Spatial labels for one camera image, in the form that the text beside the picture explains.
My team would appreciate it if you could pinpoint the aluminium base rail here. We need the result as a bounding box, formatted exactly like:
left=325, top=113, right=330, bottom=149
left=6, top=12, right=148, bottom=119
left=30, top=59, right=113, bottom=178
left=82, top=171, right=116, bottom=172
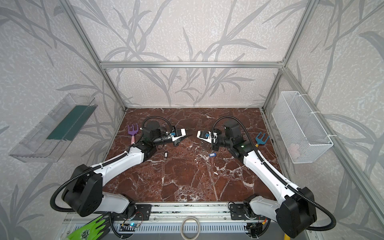
left=62, top=201, right=313, bottom=240

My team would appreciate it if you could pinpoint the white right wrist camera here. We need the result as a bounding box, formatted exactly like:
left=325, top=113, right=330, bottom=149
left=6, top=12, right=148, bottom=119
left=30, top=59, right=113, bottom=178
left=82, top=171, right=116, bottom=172
left=197, top=131, right=218, bottom=143

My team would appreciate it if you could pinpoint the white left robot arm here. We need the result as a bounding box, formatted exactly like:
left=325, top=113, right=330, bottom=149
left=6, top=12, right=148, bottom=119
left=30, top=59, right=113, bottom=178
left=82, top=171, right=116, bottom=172
left=59, top=121, right=189, bottom=218

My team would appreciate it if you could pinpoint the green black work glove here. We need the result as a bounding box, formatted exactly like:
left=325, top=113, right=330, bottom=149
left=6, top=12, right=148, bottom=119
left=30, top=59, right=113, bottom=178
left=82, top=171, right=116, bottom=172
left=65, top=215, right=111, bottom=240

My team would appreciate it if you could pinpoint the grey cable loop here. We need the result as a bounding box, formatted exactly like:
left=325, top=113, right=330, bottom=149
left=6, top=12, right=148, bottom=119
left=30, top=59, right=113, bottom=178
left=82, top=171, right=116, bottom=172
left=180, top=216, right=201, bottom=240

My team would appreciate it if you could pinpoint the purple pink garden fork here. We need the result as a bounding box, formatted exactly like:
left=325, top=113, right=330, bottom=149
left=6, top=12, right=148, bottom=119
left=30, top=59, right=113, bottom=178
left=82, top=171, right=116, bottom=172
left=128, top=123, right=139, bottom=145

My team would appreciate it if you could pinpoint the blue yellow garden fork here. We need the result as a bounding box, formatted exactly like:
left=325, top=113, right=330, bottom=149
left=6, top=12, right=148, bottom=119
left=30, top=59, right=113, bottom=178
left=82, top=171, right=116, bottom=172
left=255, top=132, right=270, bottom=148

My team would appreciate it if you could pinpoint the white wire mesh basket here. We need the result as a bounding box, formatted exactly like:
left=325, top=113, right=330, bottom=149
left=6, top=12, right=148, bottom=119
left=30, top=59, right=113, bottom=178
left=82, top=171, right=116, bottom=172
left=272, top=91, right=334, bottom=164

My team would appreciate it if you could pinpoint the clear plastic wall shelf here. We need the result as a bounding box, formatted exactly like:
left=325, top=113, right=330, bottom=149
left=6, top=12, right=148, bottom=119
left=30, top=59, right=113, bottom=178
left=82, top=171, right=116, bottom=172
left=9, top=94, right=98, bottom=163

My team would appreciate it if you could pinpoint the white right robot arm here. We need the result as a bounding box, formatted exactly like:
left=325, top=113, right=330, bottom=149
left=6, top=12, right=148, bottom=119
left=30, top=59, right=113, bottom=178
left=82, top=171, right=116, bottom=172
left=198, top=119, right=317, bottom=238

